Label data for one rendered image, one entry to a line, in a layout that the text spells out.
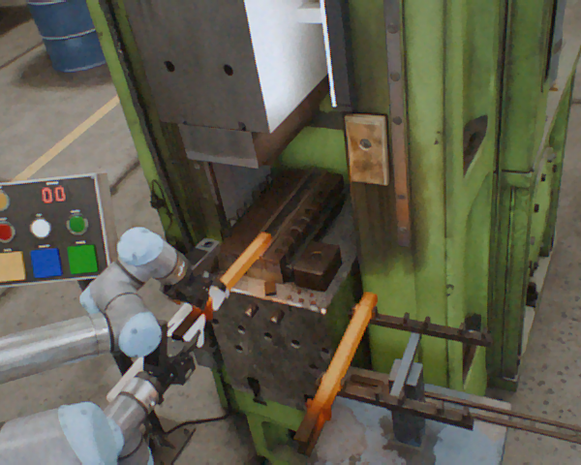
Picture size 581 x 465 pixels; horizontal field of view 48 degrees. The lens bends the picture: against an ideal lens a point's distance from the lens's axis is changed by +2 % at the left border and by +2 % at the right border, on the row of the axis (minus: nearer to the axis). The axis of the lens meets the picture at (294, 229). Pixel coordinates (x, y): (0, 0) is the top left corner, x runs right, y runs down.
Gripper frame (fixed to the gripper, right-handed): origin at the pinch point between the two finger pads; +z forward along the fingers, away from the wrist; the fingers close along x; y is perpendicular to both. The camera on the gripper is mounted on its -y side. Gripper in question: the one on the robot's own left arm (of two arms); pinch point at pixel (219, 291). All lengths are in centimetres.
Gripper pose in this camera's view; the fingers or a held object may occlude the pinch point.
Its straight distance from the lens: 154.8
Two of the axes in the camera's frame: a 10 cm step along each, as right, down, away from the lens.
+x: 8.8, 1.5, -4.4
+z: 3.5, 4.0, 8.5
